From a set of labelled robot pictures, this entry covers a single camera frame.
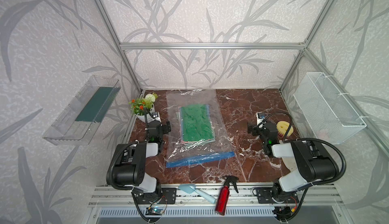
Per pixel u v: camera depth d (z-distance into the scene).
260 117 0.81
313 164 0.45
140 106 0.90
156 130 0.71
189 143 0.89
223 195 0.72
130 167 0.46
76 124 0.64
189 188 0.75
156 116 0.81
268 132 0.72
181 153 0.86
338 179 0.44
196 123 0.95
